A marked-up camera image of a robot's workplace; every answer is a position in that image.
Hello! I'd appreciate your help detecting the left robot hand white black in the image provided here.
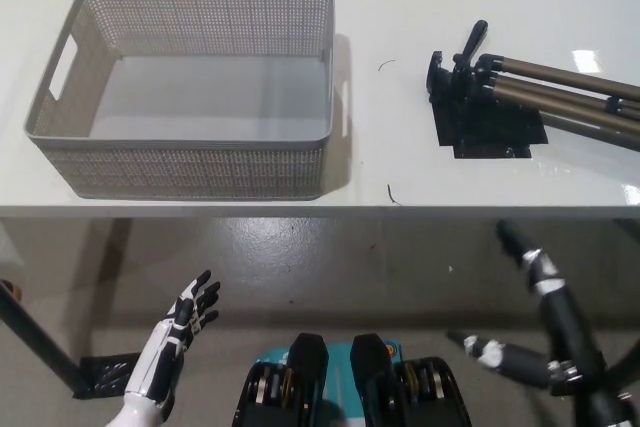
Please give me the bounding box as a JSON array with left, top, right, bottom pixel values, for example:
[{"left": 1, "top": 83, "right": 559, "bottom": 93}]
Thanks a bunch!
[{"left": 123, "top": 269, "right": 222, "bottom": 421}]

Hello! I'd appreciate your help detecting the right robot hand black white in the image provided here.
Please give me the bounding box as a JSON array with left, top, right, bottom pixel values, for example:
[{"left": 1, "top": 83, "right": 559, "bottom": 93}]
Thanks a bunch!
[{"left": 446, "top": 220, "right": 609, "bottom": 397}]

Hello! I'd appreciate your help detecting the black bronze camera tripod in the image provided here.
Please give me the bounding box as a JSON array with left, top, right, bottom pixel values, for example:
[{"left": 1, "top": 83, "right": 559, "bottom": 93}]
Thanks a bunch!
[{"left": 425, "top": 19, "right": 640, "bottom": 151}]

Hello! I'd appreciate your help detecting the robot torso black teal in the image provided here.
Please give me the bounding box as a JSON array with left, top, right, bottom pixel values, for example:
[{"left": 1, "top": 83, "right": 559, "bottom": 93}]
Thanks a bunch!
[{"left": 232, "top": 331, "right": 474, "bottom": 427}]

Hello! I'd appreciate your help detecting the black metal table leg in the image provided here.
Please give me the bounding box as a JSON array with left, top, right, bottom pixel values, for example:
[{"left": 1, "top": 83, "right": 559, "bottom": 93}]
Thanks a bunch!
[{"left": 0, "top": 280, "right": 84, "bottom": 391}]

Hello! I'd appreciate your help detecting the grey perforated plastic basket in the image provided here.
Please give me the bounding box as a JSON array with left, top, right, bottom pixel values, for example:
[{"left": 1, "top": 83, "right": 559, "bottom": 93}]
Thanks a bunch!
[{"left": 22, "top": 0, "right": 354, "bottom": 201}]

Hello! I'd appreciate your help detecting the black tape patch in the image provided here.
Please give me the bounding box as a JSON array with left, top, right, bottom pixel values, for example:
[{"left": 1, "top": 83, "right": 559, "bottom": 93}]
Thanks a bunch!
[{"left": 433, "top": 95, "right": 549, "bottom": 161}]

